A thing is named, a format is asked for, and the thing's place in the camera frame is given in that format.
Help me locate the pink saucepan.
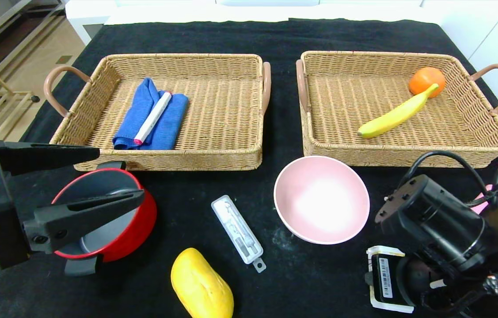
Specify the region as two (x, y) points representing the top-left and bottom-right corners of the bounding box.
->
(473, 184), (495, 215)

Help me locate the blue folded towel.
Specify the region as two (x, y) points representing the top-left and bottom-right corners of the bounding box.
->
(112, 77), (190, 151)

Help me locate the orange fruit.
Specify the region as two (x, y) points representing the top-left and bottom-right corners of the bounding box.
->
(409, 67), (446, 98)

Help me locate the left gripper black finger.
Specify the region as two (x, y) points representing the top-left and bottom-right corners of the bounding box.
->
(22, 189), (145, 254)
(0, 140), (101, 176)

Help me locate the white marker pen pink cap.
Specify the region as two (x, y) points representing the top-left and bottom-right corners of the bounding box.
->
(133, 91), (173, 146)

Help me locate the red pot with black handles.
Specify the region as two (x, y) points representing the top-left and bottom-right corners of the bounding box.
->
(50, 161), (158, 277)

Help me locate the black tablecloth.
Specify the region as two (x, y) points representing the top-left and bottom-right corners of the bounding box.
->
(0, 18), (498, 318)

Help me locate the pink bowl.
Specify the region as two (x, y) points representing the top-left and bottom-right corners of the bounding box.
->
(274, 155), (370, 245)

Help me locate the yellow mango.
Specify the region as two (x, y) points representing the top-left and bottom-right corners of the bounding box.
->
(171, 247), (235, 318)

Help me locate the black camera cable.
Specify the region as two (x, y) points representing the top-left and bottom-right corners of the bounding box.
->
(401, 150), (490, 199)

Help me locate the clear plastic thermometer case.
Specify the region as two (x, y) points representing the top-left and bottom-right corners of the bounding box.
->
(211, 195), (267, 273)

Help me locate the wicker basket with brown handles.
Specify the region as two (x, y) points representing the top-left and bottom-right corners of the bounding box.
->
(296, 50), (498, 169)
(44, 53), (272, 172)

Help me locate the yellow banana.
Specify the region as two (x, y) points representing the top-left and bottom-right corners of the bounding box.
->
(357, 83), (439, 139)

